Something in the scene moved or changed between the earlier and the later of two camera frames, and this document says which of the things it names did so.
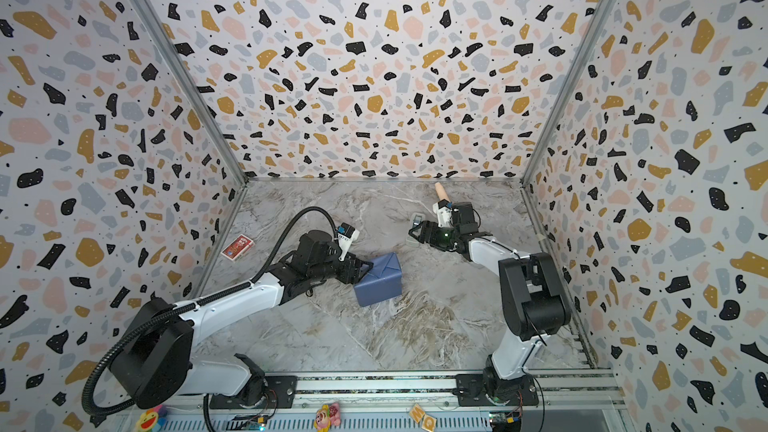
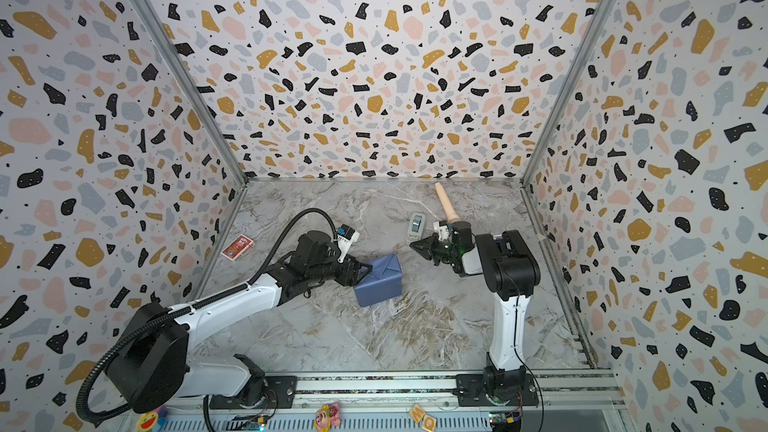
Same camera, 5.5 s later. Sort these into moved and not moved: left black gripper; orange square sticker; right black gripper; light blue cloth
Moved: right black gripper
Not moved: light blue cloth; left black gripper; orange square sticker
